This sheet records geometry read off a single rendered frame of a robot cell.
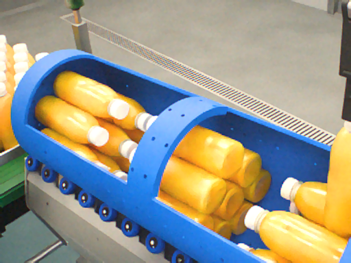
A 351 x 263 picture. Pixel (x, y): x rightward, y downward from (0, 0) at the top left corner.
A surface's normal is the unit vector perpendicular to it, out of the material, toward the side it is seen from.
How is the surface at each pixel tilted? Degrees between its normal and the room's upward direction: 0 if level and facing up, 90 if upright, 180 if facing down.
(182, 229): 84
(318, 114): 0
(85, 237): 70
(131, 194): 78
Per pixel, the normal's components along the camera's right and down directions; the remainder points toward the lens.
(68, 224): -0.62, 0.18
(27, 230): -0.04, -0.80
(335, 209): -0.69, 0.46
